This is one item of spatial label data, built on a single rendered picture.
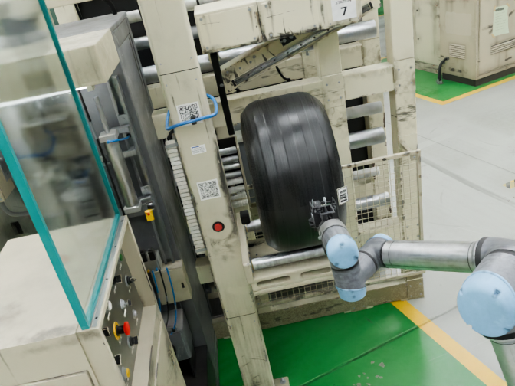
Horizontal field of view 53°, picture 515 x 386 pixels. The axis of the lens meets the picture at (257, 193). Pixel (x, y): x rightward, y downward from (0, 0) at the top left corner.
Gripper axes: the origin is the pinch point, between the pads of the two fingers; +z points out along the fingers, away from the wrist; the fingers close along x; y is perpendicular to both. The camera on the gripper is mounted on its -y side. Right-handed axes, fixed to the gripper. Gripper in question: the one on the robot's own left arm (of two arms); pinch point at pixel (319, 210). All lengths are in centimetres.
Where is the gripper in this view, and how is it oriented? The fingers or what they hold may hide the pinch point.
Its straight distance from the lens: 162.3
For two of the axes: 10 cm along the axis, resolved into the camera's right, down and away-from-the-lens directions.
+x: -9.8, 2.0, -0.1
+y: -1.9, -9.2, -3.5
